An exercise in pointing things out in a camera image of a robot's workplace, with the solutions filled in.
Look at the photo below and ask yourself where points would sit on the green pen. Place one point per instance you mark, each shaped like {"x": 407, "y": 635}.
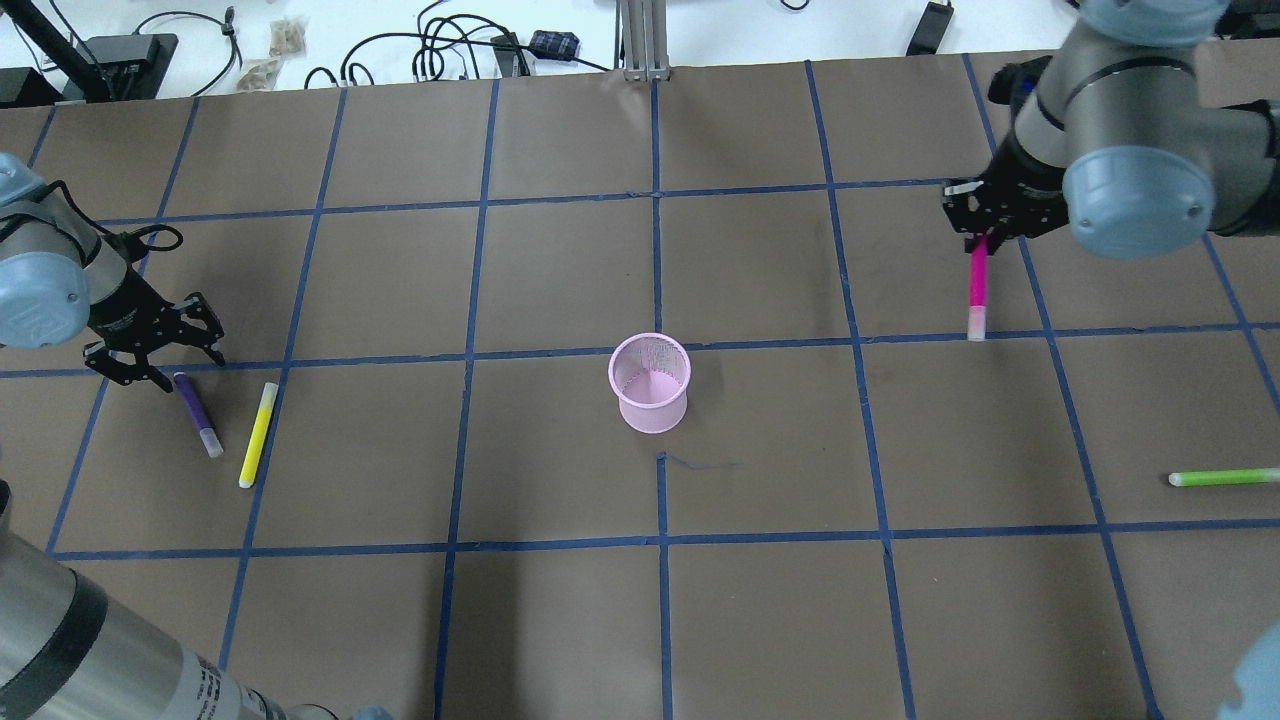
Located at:
{"x": 1223, "y": 478}

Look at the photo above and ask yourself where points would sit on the black camera stand base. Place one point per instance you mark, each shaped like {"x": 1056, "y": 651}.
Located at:
{"x": 135, "y": 66}

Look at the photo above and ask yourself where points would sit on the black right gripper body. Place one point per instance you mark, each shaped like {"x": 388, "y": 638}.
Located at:
{"x": 1030, "y": 187}

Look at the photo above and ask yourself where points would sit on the purple pen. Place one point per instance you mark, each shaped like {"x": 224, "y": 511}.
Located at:
{"x": 199, "y": 415}

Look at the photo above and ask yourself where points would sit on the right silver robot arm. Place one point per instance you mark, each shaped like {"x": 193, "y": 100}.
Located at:
{"x": 1108, "y": 137}

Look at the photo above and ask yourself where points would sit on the aluminium frame post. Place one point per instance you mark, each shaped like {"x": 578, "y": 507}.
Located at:
{"x": 642, "y": 53}

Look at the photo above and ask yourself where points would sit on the black power adapter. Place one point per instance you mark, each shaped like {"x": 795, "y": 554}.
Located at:
{"x": 931, "y": 28}

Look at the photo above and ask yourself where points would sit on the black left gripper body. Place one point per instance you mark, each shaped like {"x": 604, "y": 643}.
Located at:
{"x": 122, "y": 312}

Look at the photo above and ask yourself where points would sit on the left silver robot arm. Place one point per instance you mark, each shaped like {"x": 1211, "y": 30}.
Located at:
{"x": 62, "y": 272}

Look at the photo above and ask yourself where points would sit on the bag of small parts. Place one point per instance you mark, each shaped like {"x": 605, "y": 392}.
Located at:
{"x": 287, "y": 37}

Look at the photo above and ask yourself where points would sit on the pink pen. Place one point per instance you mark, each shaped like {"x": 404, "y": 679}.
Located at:
{"x": 976, "y": 321}

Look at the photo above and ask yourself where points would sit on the pink mesh cup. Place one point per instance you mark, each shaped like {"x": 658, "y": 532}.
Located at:
{"x": 650, "y": 375}

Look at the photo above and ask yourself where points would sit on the yellow pen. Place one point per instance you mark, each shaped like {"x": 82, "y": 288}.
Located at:
{"x": 260, "y": 429}

